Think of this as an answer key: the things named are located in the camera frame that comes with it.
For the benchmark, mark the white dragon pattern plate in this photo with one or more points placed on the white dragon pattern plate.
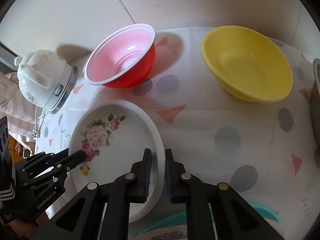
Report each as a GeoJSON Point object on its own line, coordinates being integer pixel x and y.
{"type": "Point", "coordinates": [169, 233]}

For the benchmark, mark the red pink plastic bowl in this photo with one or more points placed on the red pink plastic bowl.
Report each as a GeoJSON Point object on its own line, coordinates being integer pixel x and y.
{"type": "Point", "coordinates": [124, 59]}

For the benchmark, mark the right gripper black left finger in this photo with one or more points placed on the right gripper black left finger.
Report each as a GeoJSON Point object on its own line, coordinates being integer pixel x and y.
{"type": "Point", "coordinates": [102, 211]}

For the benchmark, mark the white oval floral dish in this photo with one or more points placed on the white oval floral dish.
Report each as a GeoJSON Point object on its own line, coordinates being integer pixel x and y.
{"type": "Point", "coordinates": [114, 135]}

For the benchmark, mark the white patterned tablecloth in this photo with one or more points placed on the white patterned tablecloth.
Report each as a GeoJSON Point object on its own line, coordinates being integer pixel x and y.
{"type": "Point", "coordinates": [265, 151]}

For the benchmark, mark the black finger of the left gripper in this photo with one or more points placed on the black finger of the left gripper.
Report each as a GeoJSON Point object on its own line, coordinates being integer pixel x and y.
{"type": "Point", "coordinates": [45, 167]}
{"type": "Point", "coordinates": [59, 155]}

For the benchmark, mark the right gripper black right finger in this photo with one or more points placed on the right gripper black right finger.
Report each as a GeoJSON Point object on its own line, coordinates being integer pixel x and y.
{"type": "Point", "coordinates": [213, 211]}

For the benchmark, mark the stainless steel bowl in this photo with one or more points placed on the stainless steel bowl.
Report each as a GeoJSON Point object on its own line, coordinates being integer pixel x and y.
{"type": "Point", "coordinates": [315, 102]}

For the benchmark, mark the person left hand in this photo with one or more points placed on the person left hand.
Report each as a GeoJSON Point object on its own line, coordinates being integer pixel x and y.
{"type": "Point", "coordinates": [28, 230]}

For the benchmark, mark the yellow plastic bowl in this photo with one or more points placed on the yellow plastic bowl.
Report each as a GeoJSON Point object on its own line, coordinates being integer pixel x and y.
{"type": "Point", "coordinates": [247, 64]}

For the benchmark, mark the teal round plate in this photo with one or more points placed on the teal round plate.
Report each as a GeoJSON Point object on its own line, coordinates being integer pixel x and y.
{"type": "Point", "coordinates": [181, 219]}

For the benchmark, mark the white ceramic electric kettle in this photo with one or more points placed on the white ceramic electric kettle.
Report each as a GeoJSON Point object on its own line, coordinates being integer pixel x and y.
{"type": "Point", "coordinates": [45, 79]}

